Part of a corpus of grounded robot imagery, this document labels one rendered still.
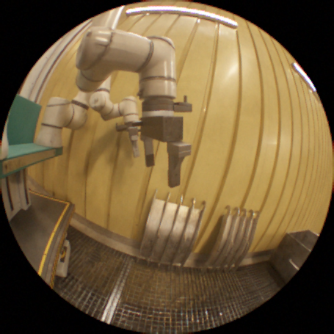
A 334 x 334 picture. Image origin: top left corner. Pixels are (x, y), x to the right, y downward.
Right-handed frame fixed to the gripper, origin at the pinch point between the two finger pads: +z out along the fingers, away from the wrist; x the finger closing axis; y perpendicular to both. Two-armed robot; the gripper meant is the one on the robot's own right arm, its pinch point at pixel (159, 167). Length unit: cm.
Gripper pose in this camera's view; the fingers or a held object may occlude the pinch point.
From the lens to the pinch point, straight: 31.2
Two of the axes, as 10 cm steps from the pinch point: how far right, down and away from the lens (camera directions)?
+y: -8.5, 2.3, -4.7
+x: 5.2, 3.5, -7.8
